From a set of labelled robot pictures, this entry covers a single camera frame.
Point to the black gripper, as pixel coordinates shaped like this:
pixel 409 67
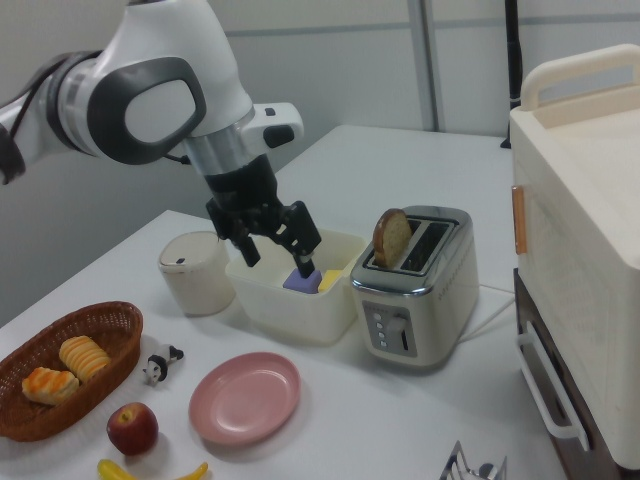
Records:
pixel 242 187

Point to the toast bread slice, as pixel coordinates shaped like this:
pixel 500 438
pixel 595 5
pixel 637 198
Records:
pixel 392 237

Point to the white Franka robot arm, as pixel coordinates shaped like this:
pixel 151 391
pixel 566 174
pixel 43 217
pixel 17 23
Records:
pixel 150 55

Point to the pink plate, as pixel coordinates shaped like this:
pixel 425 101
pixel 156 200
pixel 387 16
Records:
pixel 245 397

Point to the striped yellow bread roll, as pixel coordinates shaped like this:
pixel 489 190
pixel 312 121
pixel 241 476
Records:
pixel 84 357

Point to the purple block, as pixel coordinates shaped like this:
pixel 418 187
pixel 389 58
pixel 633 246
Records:
pixel 300 286

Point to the yellow block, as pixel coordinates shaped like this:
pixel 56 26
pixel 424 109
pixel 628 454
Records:
pixel 330 280

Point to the cream lidded canister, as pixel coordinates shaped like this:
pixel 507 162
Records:
pixel 195 280

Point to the cream rectangular plastic box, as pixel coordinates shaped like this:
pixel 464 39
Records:
pixel 290 315

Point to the small panda figurine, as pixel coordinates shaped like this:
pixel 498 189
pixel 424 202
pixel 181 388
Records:
pixel 160 365

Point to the cream and chrome toaster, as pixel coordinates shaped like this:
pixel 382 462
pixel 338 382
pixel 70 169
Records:
pixel 425 310

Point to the brown wicker basket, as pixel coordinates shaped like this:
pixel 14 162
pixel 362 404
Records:
pixel 110 370

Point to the red apple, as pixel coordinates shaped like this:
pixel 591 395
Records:
pixel 132 429

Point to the orange cabinet latch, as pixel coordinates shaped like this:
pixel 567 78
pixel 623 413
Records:
pixel 519 220

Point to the orange glazed pastry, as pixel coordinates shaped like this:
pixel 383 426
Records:
pixel 50 386

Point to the yellow banana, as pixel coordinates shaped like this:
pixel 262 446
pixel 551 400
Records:
pixel 115 471

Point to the black pole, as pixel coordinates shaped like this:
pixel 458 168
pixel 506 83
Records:
pixel 514 60

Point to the brown toaster oven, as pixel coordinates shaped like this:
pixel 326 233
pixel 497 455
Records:
pixel 545 370

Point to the cream plastic cabinet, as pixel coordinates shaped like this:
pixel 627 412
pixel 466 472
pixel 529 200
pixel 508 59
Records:
pixel 585 225

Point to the grey partition post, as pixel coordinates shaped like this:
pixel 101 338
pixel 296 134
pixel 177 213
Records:
pixel 427 65

